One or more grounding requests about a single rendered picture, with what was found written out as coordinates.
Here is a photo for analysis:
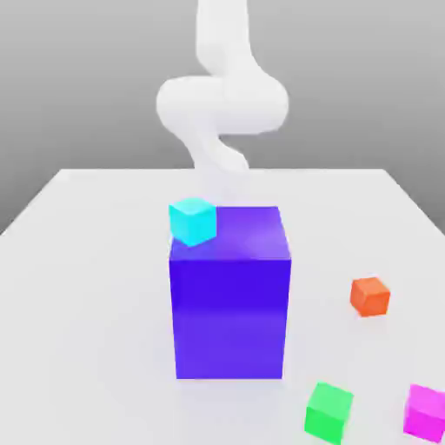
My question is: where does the small cyan cube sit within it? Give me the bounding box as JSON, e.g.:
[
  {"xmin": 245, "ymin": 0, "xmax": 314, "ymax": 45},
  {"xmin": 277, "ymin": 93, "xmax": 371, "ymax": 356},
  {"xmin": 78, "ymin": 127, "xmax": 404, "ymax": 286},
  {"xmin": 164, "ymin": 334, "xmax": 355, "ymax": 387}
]
[{"xmin": 168, "ymin": 196, "xmax": 218, "ymax": 249}]

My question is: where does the small orange cube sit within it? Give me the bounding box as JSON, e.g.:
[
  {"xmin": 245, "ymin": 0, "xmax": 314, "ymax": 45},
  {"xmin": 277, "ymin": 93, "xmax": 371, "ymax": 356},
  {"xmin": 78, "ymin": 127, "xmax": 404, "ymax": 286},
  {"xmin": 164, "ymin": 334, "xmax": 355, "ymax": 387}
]
[{"xmin": 349, "ymin": 276, "xmax": 391, "ymax": 318}]

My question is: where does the small green cube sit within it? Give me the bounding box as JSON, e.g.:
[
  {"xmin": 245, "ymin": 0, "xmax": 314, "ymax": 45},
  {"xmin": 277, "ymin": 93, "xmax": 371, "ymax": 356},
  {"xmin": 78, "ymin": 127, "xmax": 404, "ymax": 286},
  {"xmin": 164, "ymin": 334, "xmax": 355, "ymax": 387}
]
[{"xmin": 303, "ymin": 381, "xmax": 355, "ymax": 445}]

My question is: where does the small magenta cube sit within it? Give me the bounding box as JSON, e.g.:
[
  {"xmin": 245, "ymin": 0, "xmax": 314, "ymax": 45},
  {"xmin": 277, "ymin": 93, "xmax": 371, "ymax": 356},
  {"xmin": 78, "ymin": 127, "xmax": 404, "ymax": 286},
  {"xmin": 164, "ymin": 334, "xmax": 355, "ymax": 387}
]
[{"xmin": 402, "ymin": 383, "xmax": 445, "ymax": 445}]

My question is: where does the large purple box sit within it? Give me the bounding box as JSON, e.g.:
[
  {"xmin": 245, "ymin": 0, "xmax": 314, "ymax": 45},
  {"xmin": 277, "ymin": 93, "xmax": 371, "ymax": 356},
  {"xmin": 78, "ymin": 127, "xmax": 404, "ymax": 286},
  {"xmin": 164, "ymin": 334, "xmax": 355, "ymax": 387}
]
[{"xmin": 168, "ymin": 205, "xmax": 292, "ymax": 381}]

